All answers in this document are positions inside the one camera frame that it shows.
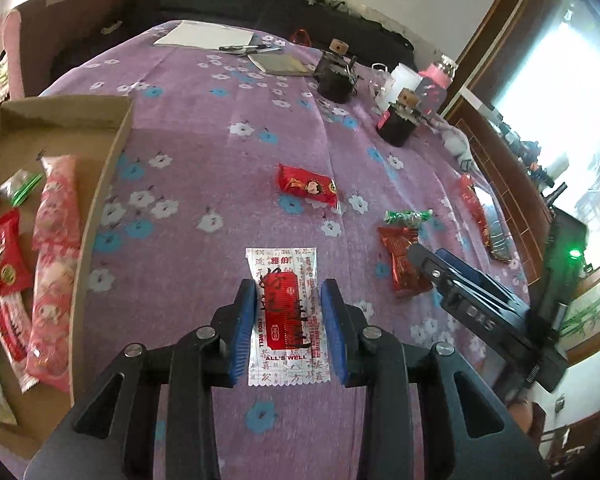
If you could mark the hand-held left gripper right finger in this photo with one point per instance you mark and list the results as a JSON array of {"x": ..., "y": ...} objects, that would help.
[{"x": 334, "y": 332}]

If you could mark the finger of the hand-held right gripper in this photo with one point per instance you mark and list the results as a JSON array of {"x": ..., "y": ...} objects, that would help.
[
  {"x": 425, "y": 265},
  {"x": 462, "y": 266}
]

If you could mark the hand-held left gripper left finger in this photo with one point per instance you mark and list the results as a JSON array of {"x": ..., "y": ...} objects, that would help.
[{"x": 245, "y": 332}]

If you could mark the dark red snack packet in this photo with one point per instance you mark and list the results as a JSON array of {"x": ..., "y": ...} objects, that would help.
[{"x": 400, "y": 257}]

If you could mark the white packet with red label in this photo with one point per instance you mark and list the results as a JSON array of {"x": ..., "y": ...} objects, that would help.
[{"x": 287, "y": 270}]

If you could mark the long pink snack packet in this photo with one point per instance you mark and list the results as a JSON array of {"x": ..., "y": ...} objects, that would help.
[
  {"x": 50, "y": 320},
  {"x": 57, "y": 200}
]

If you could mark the cardboard box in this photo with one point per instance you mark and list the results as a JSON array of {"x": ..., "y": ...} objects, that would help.
[{"x": 70, "y": 120}]

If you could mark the person's right hand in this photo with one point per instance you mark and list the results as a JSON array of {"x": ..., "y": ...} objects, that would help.
[{"x": 525, "y": 417}]

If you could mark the green wrapped candy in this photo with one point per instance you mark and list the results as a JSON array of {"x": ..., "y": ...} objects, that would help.
[{"x": 407, "y": 216}]

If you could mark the red plastic bag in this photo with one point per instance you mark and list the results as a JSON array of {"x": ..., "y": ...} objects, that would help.
[{"x": 472, "y": 205}]

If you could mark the brown wooden sideboard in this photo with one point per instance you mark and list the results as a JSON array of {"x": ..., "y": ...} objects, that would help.
[{"x": 510, "y": 175}]

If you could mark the white cloth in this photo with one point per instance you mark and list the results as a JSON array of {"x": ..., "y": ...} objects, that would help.
[{"x": 455, "y": 142}]

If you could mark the black device with cork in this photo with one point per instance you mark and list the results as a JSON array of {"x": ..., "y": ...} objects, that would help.
[
  {"x": 395, "y": 129},
  {"x": 332, "y": 84}
]

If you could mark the red packet with figure print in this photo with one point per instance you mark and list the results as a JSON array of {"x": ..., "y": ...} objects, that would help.
[{"x": 305, "y": 185}]

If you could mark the purple floral tablecloth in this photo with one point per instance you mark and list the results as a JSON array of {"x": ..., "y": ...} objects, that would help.
[{"x": 205, "y": 160}]

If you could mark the white plastic container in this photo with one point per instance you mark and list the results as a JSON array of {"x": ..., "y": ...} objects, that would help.
[{"x": 405, "y": 77}]

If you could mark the pink thermos bottle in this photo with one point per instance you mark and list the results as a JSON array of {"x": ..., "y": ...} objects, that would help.
[{"x": 437, "y": 76}]

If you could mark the clear glass jar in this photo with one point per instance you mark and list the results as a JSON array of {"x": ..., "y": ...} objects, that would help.
[{"x": 380, "y": 80}]

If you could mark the red white snack packet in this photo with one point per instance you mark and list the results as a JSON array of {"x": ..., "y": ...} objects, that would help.
[{"x": 7, "y": 325}]

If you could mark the small red snack packet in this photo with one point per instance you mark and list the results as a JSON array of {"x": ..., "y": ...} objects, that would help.
[{"x": 10, "y": 260}]

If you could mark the tan notebook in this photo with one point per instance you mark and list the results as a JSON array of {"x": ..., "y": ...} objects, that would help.
[{"x": 280, "y": 64}]

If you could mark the clear green striped packet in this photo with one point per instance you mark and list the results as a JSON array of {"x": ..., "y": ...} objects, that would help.
[{"x": 17, "y": 186}]

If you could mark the scissors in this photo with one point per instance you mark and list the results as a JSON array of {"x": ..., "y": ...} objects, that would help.
[{"x": 245, "y": 48}]

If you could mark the white paper sheet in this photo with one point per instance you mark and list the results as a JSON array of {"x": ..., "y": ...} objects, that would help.
[{"x": 205, "y": 35}]

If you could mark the pink cloth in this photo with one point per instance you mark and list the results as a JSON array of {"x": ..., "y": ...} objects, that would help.
[{"x": 9, "y": 50}]

